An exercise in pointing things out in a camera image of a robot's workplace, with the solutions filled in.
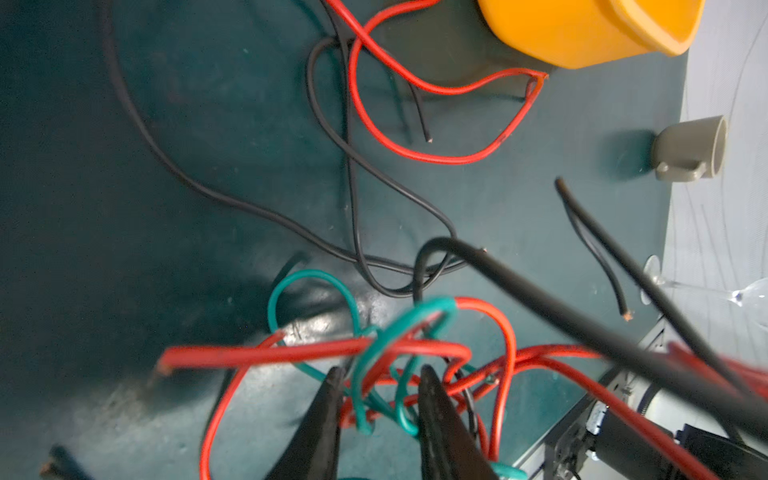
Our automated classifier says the yellow plastic bin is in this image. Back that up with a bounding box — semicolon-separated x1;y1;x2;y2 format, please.
478;0;705;69

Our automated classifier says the green cable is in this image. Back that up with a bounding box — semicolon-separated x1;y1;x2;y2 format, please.
266;268;529;480

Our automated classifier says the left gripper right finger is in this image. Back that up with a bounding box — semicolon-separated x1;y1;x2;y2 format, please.
418;364;497;480

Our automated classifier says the beige mug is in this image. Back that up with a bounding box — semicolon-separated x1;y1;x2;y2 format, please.
651;116;728;183

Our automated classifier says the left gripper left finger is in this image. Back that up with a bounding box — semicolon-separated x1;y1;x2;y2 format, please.
266;366;345;480

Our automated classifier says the black cable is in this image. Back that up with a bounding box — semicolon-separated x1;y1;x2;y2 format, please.
98;0;768;445

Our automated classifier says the wine glass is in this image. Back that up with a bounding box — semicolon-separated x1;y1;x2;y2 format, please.
643;255;767;331

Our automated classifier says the red cable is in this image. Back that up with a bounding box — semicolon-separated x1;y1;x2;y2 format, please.
157;0;768;480

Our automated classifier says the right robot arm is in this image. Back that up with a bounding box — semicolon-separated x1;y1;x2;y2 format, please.
579;401;767;479

